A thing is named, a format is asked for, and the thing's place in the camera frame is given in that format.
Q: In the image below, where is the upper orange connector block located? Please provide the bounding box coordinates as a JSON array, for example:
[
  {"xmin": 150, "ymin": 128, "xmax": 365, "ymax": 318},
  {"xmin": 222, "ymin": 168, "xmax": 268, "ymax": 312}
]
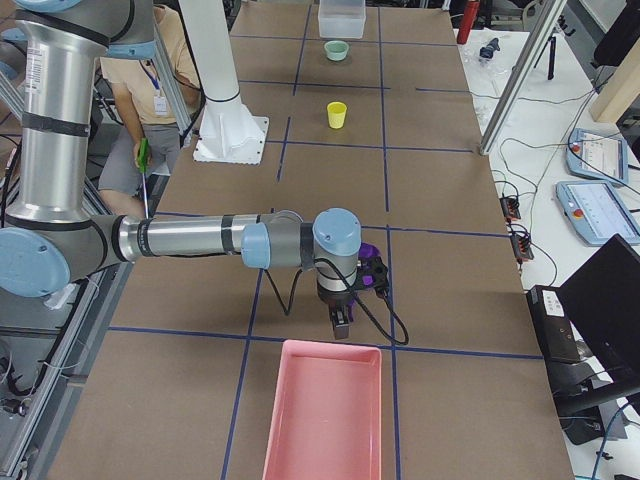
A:
[{"xmin": 500, "ymin": 196, "xmax": 521, "ymax": 222}]

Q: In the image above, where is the teach pendant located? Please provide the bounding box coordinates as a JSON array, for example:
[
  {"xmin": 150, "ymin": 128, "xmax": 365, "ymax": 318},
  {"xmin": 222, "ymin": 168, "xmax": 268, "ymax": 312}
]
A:
[
  {"xmin": 555, "ymin": 180, "xmax": 639, "ymax": 246},
  {"xmin": 566, "ymin": 128, "xmax": 629, "ymax": 186}
]

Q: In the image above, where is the clear plastic storage box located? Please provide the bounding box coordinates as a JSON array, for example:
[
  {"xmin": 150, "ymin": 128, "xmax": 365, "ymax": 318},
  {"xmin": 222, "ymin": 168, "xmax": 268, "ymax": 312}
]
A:
[{"xmin": 317, "ymin": 0, "xmax": 366, "ymax": 39}]

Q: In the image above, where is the green handled stick tool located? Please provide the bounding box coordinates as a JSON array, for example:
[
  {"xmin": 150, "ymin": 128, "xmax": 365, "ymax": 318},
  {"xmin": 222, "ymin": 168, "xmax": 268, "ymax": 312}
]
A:
[{"xmin": 135, "ymin": 137, "xmax": 152, "ymax": 219}]

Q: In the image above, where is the red bottle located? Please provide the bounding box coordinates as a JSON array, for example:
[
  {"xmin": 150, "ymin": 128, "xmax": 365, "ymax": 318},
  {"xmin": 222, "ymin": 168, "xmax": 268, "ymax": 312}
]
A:
[{"xmin": 456, "ymin": 0, "xmax": 480, "ymax": 45}]

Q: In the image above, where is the lower teach pendant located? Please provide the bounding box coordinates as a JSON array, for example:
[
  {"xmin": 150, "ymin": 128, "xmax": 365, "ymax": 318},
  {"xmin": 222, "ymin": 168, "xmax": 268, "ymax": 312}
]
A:
[{"xmin": 555, "ymin": 180, "xmax": 639, "ymax": 246}]

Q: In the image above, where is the aluminium frame post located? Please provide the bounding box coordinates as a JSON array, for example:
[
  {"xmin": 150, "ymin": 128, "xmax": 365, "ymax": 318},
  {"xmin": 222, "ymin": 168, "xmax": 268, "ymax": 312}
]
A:
[{"xmin": 479, "ymin": 0, "xmax": 567, "ymax": 155}]

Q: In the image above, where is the lower orange connector block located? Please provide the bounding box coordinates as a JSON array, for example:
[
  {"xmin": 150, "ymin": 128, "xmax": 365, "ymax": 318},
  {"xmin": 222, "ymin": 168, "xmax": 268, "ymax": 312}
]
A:
[{"xmin": 510, "ymin": 231, "xmax": 534, "ymax": 263}]

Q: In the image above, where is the pink plastic tray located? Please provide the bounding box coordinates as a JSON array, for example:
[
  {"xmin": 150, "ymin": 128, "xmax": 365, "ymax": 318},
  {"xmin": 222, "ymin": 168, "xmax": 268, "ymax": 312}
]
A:
[{"xmin": 262, "ymin": 340, "xmax": 382, "ymax": 479}]

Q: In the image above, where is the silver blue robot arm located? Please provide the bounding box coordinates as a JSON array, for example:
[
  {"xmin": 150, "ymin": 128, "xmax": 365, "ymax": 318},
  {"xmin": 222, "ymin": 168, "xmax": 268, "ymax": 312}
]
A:
[{"xmin": 1, "ymin": 1, "xmax": 361, "ymax": 339}]

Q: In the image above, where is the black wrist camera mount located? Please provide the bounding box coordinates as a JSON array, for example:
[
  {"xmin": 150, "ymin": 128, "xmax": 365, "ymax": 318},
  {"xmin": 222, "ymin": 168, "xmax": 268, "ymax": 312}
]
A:
[{"xmin": 359, "ymin": 256, "xmax": 389, "ymax": 298}]

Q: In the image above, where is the black box device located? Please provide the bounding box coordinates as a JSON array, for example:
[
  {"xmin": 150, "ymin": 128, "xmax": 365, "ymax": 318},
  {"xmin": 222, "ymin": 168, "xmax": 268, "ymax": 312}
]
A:
[{"xmin": 526, "ymin": 285, "xmax": 580, "ymax": 364}]

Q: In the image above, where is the green ceramic bowl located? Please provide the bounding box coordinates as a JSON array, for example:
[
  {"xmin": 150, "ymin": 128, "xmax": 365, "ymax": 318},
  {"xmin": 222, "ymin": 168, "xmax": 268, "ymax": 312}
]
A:
[{"xmin": 324, "ymin": 40, "xmax": 350, "ymax": 62}]

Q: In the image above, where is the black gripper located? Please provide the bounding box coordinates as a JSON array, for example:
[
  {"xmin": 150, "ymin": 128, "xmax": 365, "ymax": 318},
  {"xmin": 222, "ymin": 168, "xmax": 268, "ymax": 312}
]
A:
[{"xmin": 317, "ymin": 286, "xmax": 355, "ymax": 340}]

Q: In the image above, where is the black monitor on stand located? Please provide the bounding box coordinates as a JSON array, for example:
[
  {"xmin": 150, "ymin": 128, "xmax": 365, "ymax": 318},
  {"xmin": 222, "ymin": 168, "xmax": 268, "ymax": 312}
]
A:
[{"xmin": 555, "ymin": 234, "xmax": 639, "ymax": 417}]

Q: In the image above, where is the dark blue handheld tool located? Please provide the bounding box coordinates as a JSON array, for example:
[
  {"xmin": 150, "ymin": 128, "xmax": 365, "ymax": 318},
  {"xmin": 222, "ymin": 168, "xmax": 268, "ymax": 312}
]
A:
[{"xmin": 479, "ymin": 37, "xmax": 500, "ymax": 60}]

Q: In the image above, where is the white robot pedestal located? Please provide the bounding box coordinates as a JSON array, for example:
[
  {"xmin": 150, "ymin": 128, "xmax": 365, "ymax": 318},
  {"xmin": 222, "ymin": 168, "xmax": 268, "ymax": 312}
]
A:
[{"xmin": 179, "ymin": 0, "xmax": 269, "ymax": 165}]

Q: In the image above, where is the orange connector block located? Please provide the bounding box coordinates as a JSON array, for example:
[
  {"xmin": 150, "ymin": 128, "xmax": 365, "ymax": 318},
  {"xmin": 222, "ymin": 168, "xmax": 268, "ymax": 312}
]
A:
[
  {"xmin": 500, "ymin": 196, "xmax": 521, "ymax": 222},
  {"xmin": 510, "ymin": 231, "xmax": 534, "ymax": 263}
]

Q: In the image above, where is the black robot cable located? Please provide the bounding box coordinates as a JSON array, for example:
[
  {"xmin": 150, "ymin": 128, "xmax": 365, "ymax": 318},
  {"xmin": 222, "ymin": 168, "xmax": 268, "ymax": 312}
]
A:
[{"xmin": 264, "ymin": 259, "xmax": 411, "ymax": 346}]

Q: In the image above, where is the purple cloth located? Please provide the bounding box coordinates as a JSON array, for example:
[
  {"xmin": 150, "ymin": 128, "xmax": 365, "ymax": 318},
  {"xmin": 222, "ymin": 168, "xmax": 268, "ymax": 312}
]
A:
[{"xmin": 351, "ymin": 243, "xmax": 381, "ymax": 292}]

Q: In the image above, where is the seated person in beige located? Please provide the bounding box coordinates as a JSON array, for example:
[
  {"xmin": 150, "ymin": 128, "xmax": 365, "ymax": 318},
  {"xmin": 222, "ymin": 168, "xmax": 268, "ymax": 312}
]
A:
[{"xmin": 98, "ymin": 5, "xmax": 200, "ymax": 218}]

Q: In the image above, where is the yellow plastic cup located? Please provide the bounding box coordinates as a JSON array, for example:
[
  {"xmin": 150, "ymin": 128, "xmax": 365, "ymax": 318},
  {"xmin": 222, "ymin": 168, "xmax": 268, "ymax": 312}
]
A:
[{"xmin": 326, "ymin": 101, "xmax": 347, "ymax": 129}]

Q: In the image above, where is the upper teach pendant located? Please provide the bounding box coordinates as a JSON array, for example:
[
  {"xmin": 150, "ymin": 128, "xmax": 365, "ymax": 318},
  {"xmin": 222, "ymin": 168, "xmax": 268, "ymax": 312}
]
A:
[{"xmin": 566, "ymin": 128, "xmax": 629, "ymax": 186}]

